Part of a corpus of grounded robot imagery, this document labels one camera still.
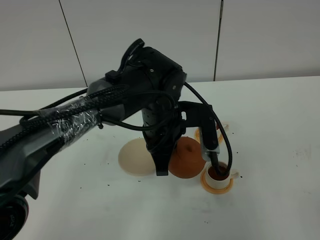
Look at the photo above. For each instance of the orange coaster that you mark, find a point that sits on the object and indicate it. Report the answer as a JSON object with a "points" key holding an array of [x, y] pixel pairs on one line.
{"points": [[197, 137], [214, 190]]}

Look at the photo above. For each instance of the white teacup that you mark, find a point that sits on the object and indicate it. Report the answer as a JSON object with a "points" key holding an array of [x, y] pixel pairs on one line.
{"points": [[225, 126], [216, 181]]}

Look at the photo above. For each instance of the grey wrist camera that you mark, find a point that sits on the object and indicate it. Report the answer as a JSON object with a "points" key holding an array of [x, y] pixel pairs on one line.
{"points": [[209, 141]]}

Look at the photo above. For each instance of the beige teapot saucer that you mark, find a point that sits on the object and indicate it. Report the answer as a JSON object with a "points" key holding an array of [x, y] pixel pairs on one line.
{"points": [[135, 160]]}

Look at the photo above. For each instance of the white far teacup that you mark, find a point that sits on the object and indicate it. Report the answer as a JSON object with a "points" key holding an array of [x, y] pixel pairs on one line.
{"points": [[225, 126]]}

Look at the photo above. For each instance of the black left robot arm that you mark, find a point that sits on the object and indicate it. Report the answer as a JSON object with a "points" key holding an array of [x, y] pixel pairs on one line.
{"points": [[143, 94]]}

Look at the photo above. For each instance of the orange far coaster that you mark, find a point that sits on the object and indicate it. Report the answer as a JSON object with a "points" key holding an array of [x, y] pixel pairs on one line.
{"points": [[197, 137]]}

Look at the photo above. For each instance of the white near teacup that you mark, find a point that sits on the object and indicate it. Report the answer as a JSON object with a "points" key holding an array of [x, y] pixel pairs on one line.
{"points": [[216, 181]]}

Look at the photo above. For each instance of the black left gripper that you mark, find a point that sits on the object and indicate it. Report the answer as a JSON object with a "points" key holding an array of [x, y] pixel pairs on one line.
{"points": [[162, 140]]}

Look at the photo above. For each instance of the brown clay teapot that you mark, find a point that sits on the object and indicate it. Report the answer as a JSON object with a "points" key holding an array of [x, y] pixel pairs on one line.
{"points": [[186, 161]]}

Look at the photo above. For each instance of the orange near coaster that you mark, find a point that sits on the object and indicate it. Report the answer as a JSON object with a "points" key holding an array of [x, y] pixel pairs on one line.
{"points": [[214, 190]]}

